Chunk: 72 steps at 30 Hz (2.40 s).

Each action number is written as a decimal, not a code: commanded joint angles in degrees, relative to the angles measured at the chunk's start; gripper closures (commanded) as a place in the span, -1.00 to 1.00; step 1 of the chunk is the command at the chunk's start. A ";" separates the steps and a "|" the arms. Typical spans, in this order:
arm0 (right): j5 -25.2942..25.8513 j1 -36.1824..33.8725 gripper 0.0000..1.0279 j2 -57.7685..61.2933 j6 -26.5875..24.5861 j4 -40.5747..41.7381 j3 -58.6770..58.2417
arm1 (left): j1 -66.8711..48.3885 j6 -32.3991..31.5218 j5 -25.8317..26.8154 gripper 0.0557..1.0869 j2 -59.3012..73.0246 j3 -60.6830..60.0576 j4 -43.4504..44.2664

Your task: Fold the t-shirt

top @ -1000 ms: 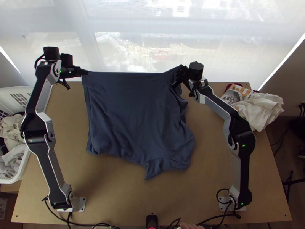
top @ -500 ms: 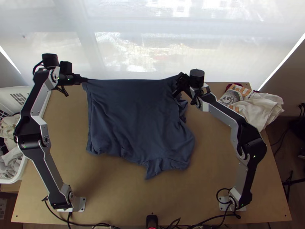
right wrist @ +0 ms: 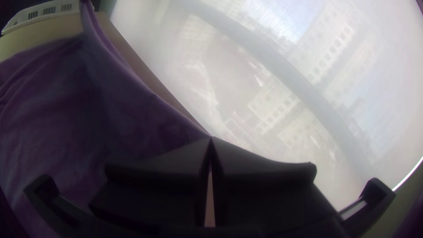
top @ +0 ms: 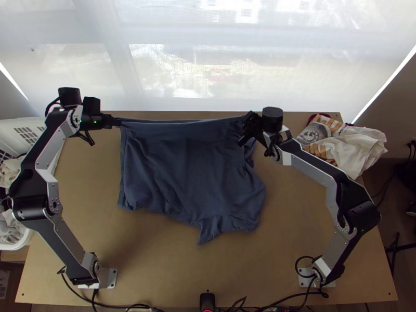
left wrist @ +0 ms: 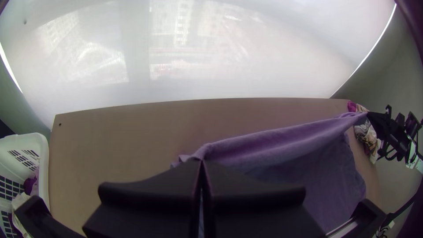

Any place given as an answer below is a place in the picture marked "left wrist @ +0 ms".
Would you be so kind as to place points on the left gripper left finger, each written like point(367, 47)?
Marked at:
point(158, 205)

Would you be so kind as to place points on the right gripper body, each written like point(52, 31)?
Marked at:
point(391, 132)

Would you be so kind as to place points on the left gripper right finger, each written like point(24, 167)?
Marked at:
point(251, 211)

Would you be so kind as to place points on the blue t-shirt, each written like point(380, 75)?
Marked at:
point(297, 158)

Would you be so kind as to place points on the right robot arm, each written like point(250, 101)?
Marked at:
point(415, 158)

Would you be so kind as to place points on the heap of printed clothes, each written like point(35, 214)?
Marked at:
point(365, 132)

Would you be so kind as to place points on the white laundry basket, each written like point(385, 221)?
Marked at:
point(26, 145)

